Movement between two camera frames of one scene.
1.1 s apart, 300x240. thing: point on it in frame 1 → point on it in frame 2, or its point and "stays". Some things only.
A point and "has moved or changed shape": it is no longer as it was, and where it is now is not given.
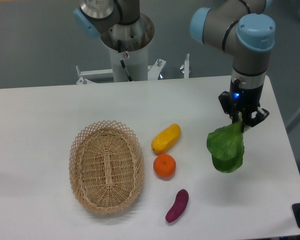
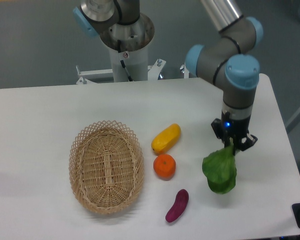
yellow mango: [166, 139] stays
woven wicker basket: [106, 167] stays
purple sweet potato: [181, 200] stays
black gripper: [245, 99] → [228, 128]
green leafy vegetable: [226, 146] has moved or changed shape
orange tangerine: [164, 166] stays
